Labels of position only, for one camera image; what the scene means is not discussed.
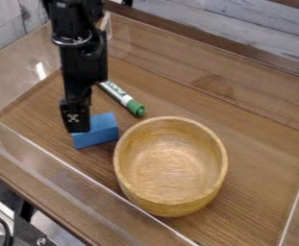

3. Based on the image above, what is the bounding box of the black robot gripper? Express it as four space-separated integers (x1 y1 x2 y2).
51 29 108 133

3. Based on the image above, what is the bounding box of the blue foam block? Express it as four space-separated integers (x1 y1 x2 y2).
71 112 119 149

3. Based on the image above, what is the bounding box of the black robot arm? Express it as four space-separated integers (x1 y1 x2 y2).
43 0 108 133

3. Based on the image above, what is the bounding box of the brown wooden bowl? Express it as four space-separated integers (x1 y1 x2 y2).
114 116 228 217

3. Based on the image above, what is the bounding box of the green white marker pen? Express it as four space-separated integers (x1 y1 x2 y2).
99 80 146 117

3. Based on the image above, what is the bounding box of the clear acrylic tray wall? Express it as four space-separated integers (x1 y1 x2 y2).
0 10 299 246

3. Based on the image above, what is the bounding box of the black metal table frame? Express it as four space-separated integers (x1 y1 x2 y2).
0 181 57 246

